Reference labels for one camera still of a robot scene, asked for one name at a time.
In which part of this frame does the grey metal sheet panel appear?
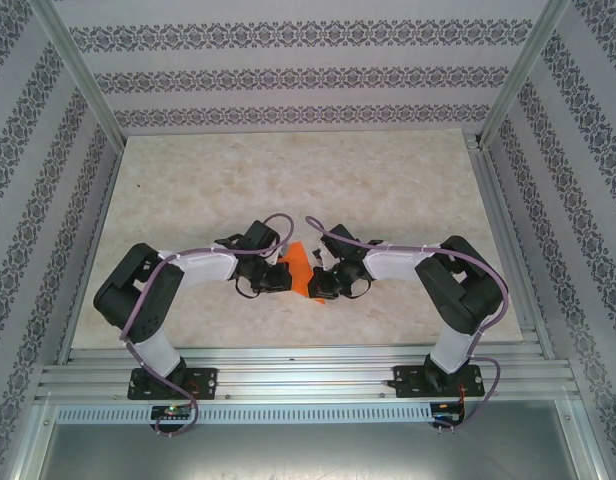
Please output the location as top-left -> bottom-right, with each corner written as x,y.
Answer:
31,399 -> 592,480

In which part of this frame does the aluminium frame post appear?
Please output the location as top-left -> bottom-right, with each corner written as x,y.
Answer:
479,0 -> 573,149
36,0 -> 126,147

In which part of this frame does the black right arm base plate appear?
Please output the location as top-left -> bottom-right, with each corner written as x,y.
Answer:
391,363 -> 485,400

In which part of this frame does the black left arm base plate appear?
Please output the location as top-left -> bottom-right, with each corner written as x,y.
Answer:
128,366 -> 221,402

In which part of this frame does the white slotted cable duct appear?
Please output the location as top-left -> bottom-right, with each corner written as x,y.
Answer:
54,403 -> 435,425

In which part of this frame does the black right gripper cable loop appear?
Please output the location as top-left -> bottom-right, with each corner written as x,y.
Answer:
345,277 -> 375,302

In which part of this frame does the aluminium rail beam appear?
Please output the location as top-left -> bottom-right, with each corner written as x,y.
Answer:
34,343 -> 585,404

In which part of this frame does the small circuit board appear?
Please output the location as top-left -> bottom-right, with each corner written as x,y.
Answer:
151,404 -> 193,421
431,401 -> 468,420

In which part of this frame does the black left gripper cable loop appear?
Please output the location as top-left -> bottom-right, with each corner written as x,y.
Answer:
234,279 -> 269,302

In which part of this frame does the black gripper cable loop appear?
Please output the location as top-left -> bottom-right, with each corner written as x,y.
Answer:
345,277 -> 375,302
234,279 -> 269,302

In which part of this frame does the orange paper sheet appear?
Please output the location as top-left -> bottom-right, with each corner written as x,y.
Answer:
279,240 -> 330,307

